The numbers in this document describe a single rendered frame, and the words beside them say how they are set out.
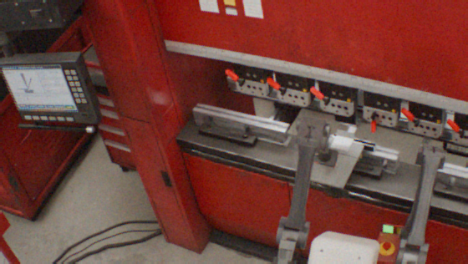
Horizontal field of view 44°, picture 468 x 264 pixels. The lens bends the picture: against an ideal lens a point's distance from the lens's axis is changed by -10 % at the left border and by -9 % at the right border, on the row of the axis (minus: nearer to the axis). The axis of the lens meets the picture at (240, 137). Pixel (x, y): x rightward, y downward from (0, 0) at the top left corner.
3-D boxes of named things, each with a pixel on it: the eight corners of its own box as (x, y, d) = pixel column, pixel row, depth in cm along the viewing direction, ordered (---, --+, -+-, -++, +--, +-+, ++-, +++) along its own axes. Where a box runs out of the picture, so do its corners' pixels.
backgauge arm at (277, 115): (262, 145, 318) (258, 124, 309) (311, 70, 356) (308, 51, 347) (277, 149, 315) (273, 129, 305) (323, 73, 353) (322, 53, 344)
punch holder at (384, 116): (363, 120, 257) (362, 90, 246) (369, 108, 262) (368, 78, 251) (396, 129, 251) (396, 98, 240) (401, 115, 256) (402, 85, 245)
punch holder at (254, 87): (237, 92, 283) (231, 63, 272) (246, 80, 288) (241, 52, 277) (267, 99, 277) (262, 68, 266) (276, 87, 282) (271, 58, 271)
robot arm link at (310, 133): (292, 126, 195) (324, 132, 192) (300, 113, 207) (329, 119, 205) (274, 248, 211) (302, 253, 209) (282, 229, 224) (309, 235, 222)
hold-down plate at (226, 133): (199, 134, 312) (197, 129, 310) (204, 126, 315) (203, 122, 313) (252, 147, 299) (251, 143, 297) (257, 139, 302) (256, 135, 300)
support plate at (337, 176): (303, 179, 264) (303, 177, 263) (327, 137, 280) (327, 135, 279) (343, 189, 256) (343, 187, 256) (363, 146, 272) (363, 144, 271)
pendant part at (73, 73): (22, 121, 283) (-4, 63, 259) (33, 105, 291) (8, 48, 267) (99, 124, 271) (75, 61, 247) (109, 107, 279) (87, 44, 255)
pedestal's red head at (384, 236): (370, 274, 261) (371, 251, 248) (378, 246, 271) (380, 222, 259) (412, 281, 253) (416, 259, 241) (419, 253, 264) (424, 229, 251)
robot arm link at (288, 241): (277, 252, 208) (292, 255, 207) (284, 223, 209) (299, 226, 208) (281, 251, 217) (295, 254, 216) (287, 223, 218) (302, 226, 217)
